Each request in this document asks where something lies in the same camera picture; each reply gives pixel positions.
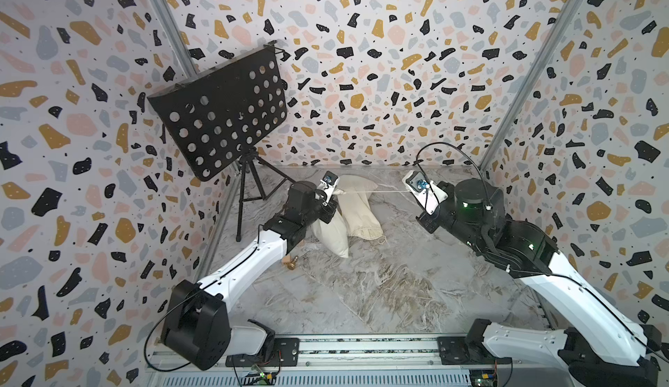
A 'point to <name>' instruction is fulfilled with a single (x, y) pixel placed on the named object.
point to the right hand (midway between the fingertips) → (418, 188)
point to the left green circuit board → (259, 378)
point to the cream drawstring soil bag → (333, 232)
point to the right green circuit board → (482, 377)
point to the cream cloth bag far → (360, 219)
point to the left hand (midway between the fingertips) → (332, 193)
